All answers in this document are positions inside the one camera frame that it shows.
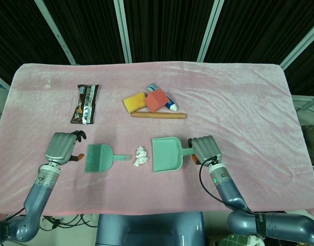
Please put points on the black and silver left hand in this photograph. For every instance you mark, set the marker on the black and silver left hand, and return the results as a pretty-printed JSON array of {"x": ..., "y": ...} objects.
[{"x": 60, "y": 147}]

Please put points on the black and silver right hand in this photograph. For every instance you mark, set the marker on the black and silver right hand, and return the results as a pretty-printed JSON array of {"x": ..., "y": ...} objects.
[{"x": 206, "y": 150}]

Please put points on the green plastic dustpan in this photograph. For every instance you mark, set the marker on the green plastic dustpan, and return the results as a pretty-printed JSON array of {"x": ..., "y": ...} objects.
[{"x": 167, "y": 153}]

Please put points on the green hand brush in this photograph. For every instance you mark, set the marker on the green hand brush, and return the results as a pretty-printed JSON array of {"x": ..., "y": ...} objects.
[{"x": 103, "y": 159}]

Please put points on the white paper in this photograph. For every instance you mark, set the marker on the white paper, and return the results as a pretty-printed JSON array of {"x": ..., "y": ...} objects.
[
  {"x": 141, "y": 151},
  {"x": 140, "y": 161}
]

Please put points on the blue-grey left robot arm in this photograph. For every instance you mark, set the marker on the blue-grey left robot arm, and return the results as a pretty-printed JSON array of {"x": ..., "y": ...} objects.
[{"x": 37, "y": 197}]

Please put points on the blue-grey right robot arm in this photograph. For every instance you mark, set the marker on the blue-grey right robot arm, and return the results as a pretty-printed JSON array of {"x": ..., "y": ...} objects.
[{"x": 249, "y": 220}]

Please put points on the pink velvet tablecloth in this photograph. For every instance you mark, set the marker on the pink velvet tablecloth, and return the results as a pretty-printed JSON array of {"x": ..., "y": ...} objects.
[{"x": 223, "y": 115}]

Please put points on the brown snack wrapper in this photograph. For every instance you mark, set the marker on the brown snack wrapper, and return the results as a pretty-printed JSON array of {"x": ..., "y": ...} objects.
[{"x": 85, "y": 103}]

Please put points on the blue and white toothpaste tube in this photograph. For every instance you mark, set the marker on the blue and white toothpaste tube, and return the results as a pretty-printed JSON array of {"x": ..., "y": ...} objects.
[{"x": 171, "y": 104}]

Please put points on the wooden rolling pin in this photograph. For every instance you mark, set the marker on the wooden rolling pin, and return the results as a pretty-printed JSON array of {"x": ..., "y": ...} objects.
[{"x": 159, "y": 115}]

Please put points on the red foam cube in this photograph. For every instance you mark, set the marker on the red foam cube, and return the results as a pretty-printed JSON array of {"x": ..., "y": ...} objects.
[{"x": 156, "y": 101}]

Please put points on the yellow sponge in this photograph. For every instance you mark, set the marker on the yellow sponge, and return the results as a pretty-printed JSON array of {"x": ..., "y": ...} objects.
[{"x": 134, "y": 102}]

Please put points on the green checkered cloth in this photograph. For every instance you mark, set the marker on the green checkered cloth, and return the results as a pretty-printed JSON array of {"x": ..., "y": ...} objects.
[{"x": 238, "y": 240}]

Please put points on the blue-grey robot torso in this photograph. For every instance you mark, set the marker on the blue-grey robot torso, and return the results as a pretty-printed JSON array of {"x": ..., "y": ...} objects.
[{"x": 149, "y": 229}]

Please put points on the olive green bag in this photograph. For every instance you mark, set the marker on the olive green bag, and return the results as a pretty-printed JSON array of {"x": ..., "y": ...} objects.
[{"x": 311, "y": 141}]

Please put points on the white partition post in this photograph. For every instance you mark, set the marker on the white partition post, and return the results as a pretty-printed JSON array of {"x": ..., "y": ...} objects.
[
  {"x": 300, "y": 43},
  {"x": 210, "y": 33},
  {"x": 123, "y": 33},
  {"x": 57, "y": 33}
]

